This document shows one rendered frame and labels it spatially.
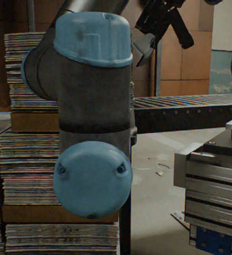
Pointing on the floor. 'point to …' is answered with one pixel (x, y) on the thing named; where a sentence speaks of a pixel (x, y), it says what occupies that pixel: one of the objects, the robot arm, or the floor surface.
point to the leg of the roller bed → (125, 225)
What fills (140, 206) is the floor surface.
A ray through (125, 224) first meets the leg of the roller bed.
